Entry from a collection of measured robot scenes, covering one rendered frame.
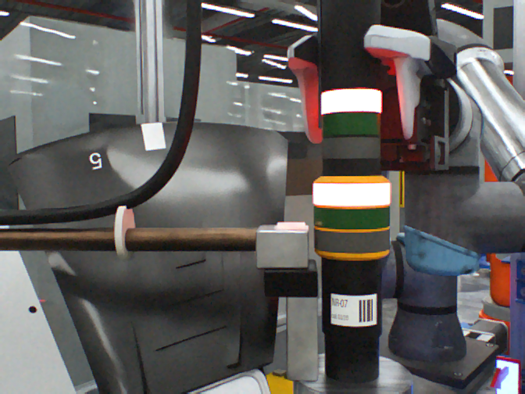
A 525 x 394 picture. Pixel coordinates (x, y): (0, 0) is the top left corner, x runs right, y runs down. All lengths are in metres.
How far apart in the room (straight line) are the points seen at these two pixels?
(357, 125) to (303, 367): 0.14
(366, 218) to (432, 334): 0.79
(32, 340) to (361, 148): 0.39
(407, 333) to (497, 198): 0.56
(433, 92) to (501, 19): 3.92
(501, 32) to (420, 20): 3.88
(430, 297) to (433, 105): 0.69
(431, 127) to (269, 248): 0.17
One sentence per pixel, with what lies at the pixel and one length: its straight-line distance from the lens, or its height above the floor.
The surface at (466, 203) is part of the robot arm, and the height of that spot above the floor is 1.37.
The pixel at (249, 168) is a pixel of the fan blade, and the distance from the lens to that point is 0.42.
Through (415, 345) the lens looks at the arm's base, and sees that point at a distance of 1.07.
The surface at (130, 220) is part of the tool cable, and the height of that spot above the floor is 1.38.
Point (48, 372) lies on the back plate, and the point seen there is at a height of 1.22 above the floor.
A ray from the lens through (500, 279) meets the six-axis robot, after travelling 4.21.
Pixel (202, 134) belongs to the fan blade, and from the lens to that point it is 0.45.
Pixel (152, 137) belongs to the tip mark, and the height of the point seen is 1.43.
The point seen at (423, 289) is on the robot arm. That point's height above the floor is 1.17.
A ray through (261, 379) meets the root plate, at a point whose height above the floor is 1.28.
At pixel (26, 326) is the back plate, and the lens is 0.57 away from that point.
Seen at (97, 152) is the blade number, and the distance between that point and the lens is 0.44.
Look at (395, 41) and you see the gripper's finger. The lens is 0.29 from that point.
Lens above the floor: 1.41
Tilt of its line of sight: 3 degrees down
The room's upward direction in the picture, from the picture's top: 1 degrees counter-clockwise
